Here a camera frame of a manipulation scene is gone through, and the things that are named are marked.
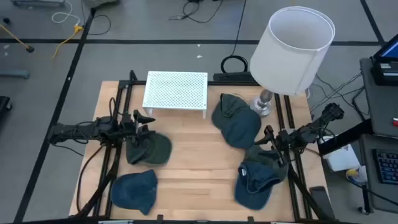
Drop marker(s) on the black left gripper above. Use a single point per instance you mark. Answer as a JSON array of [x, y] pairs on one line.
[[130, 127]]

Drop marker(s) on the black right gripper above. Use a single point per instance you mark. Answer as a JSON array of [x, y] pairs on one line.
[[287, 139]]

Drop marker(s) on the dark green cap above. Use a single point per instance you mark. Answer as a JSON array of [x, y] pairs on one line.
[[155, 152]]

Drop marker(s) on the dark teal cap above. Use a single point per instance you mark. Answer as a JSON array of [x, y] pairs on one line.
[[239, 127]]

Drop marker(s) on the blue denim cap white label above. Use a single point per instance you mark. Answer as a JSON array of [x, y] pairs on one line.
[[252, 196]]

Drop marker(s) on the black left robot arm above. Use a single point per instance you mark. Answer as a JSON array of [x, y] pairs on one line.
[[68, 132]]

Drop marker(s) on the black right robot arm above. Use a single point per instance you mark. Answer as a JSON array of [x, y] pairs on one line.
[[320, 126]]

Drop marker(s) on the white perforated shelf riser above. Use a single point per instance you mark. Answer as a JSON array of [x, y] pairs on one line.
[[174, 90]]

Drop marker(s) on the white box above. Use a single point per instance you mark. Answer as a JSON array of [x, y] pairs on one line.
[[340, 158]]

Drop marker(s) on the black bar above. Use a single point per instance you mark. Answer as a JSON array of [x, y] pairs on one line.
[[342, 137]]

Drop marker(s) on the black flat pad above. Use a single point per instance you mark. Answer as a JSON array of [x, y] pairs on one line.
[[321, 199]]

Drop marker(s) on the black power strip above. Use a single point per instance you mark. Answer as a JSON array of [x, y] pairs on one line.
[[233, 77]]

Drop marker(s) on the blue yellow white bottle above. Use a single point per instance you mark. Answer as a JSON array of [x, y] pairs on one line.
[[357, 175]]

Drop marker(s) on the white shade silver lamp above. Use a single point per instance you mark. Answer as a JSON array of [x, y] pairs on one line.
[[292, 56]]

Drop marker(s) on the grey side table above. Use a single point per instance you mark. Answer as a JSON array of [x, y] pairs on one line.
[[367, 196], [379, 105]]

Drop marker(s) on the black keyboard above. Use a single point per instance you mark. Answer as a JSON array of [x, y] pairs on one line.
[[387, 166]]

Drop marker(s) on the black desktop device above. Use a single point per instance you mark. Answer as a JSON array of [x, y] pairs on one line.
[[382, 76]]

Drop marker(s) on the grey floor stand foot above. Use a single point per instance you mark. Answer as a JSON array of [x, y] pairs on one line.
[[14, 74]]

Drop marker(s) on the black computer monitor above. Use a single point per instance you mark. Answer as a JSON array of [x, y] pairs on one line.
[[390, 49]]

